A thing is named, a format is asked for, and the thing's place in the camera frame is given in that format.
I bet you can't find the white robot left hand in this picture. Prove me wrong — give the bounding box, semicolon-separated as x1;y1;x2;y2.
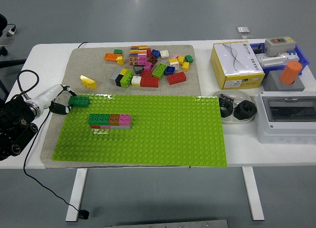
36;84;76;115

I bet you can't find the dark green long brick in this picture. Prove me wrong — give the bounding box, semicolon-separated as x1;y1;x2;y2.
88;113;111;126
68;95;91;108

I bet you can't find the orange long brick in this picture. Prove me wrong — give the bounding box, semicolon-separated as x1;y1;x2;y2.
104;52;123;62

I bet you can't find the multicolour brick block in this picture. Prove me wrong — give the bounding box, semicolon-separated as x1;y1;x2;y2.
129;45;152;60

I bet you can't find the lime green studded baseplate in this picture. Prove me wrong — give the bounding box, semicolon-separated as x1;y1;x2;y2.
51;94;228;168

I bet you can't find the yellow curved brick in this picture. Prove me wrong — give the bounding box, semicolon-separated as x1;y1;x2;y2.
79;75;98;90

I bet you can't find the light grey brick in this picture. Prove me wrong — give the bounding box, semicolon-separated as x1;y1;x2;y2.
110;67;123;86

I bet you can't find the brown square brick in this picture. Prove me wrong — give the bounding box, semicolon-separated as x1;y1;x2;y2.
109;114;121;127

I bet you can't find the lime green long brick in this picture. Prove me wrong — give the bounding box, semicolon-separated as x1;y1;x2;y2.
152;64;166;79
120;69;134;88

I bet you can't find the red stepped brick block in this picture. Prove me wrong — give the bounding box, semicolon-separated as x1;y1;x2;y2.
140;70;160;88

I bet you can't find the red long brick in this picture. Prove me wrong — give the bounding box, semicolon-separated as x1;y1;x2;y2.
167;72;187;85

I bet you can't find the grey-brown table mat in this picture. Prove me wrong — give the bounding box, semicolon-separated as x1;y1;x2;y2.
40;44;202;170

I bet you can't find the black office chair base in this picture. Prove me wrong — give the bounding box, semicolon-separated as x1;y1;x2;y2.
0;46;27;95

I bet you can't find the black round object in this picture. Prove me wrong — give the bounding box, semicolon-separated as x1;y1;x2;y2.
0;13;8;38

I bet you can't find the white table leg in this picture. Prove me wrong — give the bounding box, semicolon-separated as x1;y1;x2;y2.
241;166;265;221
65;168;88;223

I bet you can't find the grey metal plate with screws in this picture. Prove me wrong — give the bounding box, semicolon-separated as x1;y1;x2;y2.
105;219;229;228

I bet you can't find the small purple circuit board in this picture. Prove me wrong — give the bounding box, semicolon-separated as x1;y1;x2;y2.
218;92;235;103

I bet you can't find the small black hex nut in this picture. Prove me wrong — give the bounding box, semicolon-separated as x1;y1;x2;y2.
218;100;234;118

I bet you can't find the white and yellow cardboard box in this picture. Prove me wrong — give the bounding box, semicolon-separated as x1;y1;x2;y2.
210;41;266;90

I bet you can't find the white dish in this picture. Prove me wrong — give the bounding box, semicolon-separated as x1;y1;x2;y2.
211;89;255;124

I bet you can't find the large black hex nut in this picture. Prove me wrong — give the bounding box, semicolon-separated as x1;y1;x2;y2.
233;100;257;120

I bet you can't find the grey square block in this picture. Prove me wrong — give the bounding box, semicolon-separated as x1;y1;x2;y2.
262;70;306;92

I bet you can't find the white terminal block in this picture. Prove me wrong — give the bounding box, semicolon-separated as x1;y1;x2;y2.
255;51;299;68

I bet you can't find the orange cylinder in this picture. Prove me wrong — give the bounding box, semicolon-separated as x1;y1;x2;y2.
279;60;303;85

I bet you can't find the blue plastic bin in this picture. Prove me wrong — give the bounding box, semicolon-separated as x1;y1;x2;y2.
249;42;311;77

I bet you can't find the black power cord with plug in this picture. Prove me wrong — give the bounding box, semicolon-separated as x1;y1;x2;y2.
23;42;90;219

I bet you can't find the grey switch box red button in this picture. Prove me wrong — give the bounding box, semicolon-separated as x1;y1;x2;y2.
264;37;297;57

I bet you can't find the grey enclosure with clear lid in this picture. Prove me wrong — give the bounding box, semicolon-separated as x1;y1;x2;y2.
256;91;316;145

